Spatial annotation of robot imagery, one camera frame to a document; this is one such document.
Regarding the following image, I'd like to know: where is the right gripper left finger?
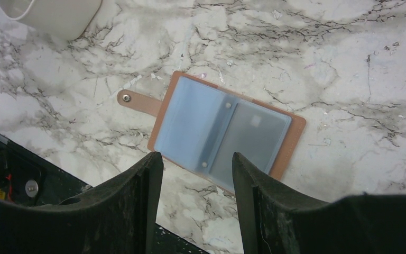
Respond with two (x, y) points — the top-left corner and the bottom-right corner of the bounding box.
(0, 152), (164, 253)

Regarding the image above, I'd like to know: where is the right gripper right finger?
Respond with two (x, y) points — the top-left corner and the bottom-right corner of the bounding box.
(232, 152), (406, 253)

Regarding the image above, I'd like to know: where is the brown leather card holder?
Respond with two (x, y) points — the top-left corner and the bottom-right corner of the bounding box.
(117, 71), (306, 192)

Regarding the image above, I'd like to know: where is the white plastic tray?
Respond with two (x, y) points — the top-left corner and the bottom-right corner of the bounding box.
(0, 0), (102, 40)

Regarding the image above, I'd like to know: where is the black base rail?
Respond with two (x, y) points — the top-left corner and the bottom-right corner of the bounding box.
(0, 135), (202, 253)

